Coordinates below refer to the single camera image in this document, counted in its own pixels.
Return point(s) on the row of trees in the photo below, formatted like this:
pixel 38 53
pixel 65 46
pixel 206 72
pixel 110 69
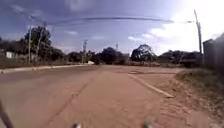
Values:
pixel 108 55

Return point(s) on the reddish dusty road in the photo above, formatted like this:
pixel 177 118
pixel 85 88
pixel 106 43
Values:
pixel 100 96

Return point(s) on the concrete kerb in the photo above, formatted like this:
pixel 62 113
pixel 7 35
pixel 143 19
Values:
pixel 151 86

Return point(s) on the robot's own part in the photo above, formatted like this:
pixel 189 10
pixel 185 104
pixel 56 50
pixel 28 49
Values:
pixel 148 123
pixel 76 125

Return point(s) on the pale roadside kerb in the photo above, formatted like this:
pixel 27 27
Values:
pixel 33 68

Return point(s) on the utility pole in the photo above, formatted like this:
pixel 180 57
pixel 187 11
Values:
pixel 199 36
pixel 29 43

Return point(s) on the grass verge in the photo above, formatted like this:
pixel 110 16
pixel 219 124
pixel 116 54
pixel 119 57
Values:
pixel 203 81

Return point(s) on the white building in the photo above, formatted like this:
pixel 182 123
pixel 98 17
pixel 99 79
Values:
pixel 10 54

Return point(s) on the grey wall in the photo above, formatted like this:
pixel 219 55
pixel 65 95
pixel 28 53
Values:
pixel 215 50

